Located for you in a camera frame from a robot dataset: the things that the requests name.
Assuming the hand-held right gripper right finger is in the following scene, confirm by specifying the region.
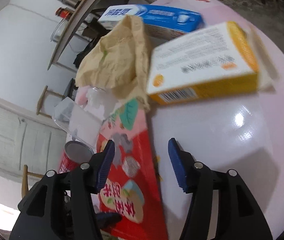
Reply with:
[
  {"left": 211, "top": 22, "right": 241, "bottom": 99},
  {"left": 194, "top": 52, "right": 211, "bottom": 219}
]
[{"left": 168, "top": 137, "right": 274, "bottom": 240}]

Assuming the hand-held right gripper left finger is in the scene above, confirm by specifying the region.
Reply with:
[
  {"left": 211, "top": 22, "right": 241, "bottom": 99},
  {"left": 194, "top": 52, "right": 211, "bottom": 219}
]
[{"left": 8, "top": 139, "right": 116, "bottom": 240}]

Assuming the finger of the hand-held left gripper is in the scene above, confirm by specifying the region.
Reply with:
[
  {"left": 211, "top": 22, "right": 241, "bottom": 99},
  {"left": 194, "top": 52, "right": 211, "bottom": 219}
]
[{"left": 95, "top": 211, "right": 123, "bottom": 230}]

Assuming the red snack bag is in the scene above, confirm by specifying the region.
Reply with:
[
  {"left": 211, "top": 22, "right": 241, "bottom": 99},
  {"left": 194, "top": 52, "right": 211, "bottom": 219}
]
[{"left": 95, "top": 99, "right": 169, "bottom": 240}]

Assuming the yellow white medicine box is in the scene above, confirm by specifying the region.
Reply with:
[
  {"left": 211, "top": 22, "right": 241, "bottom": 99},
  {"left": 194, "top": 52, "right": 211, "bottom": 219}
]
[{"left": 146, "top": 21, "right": 275, "bottom": 105}]

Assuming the red drink can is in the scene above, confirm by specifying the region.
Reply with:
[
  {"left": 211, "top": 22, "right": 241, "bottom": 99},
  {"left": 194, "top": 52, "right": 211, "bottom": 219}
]
[{"left": 58, "top": 141, "right": 95, "bottom": 174}]

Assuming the clear plastic container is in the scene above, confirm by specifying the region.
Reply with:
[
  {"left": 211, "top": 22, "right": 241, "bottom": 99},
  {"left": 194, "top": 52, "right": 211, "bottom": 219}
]
[{"left": 52, "top": 97, "right": 103, "bottom": 148}]

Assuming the clear plastic bottle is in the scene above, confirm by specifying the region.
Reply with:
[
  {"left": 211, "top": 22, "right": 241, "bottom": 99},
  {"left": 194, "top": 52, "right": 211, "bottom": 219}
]
[{"left": 85, "top": 86, "right": 118, "bottom": 119}]

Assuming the wooden chair with dark seat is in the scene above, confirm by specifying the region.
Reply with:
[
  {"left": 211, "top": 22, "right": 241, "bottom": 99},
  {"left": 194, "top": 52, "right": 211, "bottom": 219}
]
[{"left": 36, "top": 79, "right": 78, "bottom": 117}]

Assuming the brown paper bag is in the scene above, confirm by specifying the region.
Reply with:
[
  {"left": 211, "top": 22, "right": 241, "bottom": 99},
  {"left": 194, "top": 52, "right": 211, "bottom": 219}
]
[{"left": 75, "top": 15, "right": 152, "bottom": 110}]

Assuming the black cloth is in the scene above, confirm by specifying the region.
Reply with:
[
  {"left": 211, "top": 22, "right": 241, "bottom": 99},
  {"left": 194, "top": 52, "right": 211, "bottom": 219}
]
[{"left": 73, "top": 39, "right": 100, "bottom": 68}]

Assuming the glass bowl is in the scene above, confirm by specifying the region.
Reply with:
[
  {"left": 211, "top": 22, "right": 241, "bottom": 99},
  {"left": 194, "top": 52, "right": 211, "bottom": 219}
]
[{"left": 50, "top": 19, "right": 68, "bottom": 42}]

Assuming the blue white toothpaste box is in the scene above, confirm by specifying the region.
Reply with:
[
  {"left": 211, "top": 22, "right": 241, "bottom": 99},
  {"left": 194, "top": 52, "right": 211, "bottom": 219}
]
[{"left": 98, "top": 4, "right": 206, "bottom": 40}]

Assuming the long wooden side table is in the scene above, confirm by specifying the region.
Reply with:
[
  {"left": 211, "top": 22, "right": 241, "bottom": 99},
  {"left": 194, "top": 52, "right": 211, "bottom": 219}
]
[{"left": 47, "top": 0, "right": 122, "bottom": 70}]

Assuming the jar with red lid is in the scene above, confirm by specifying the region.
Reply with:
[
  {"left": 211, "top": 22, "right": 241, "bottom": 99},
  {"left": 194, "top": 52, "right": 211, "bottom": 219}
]
[{"left": 55, "top": 7, "right": 73, "bottom": 20}]

